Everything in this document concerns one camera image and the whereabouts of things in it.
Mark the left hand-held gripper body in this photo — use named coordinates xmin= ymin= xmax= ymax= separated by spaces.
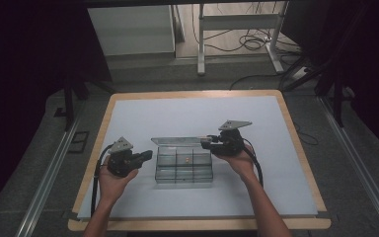
xmin=106 ymin=135 xmax=140 ymax=179

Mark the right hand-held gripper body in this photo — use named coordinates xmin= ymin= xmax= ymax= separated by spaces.
xmin=211 ymin=119 xmax=254 ymax=157

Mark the clear plastic compartment box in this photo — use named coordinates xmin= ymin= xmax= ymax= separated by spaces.
xmin=150 ymin=135 xmax=214 ymax=185

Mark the person's right hand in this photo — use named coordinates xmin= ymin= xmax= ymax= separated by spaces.
xmin=214 ymin=143 xmax=257 ymax=183

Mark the person's left hand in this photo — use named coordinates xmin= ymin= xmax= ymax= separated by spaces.
xmin=97 ymin=163 xmax=140 ymax=207

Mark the pale blue table mat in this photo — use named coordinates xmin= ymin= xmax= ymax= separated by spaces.
xmin=77 ymin=95 xmax=320 ymax=220

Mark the black floor plate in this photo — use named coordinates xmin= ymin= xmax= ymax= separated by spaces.
xmin=67 ymin=130 xmax=91 ymax=154

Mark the black metal stand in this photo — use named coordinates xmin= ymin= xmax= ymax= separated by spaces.
xmin=282 ymin=57 xmax=347 ymax=128
xmin=61 ymin=76 xmax=116 ymax=132

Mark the white power strip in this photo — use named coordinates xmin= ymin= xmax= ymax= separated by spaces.
xmin=290 ymin=66 xmax=311 ymax=81

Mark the grey cabinet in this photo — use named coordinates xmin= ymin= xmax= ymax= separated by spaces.
xmin=87 ymin=4 xmax=177 ymax=57

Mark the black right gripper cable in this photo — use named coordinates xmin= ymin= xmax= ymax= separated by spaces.
xmin=242 ymin=137 xmax=265 ymax=190

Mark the long black floor cable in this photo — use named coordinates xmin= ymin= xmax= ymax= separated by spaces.
xmin=228 ymin=72 xmax=292 ymax=91

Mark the aluminium floor rail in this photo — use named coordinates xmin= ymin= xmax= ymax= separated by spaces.
xmin=14 ymin=117 xmax=82 ymax=237
xmin=318 ymin=96 xmax=379 ymax=237

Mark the thin black looped cable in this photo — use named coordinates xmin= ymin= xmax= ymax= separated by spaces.
xmin=292 ymin=121 xmax=320 ymax=147

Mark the tangle of black floor cables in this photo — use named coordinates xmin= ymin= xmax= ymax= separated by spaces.
xmin=190 ymin=2 xmax=303 ymax=55

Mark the white metal desk frame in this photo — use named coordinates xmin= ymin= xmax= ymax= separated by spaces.
xmin=196 ymin=2 xmax=291 ymax=77

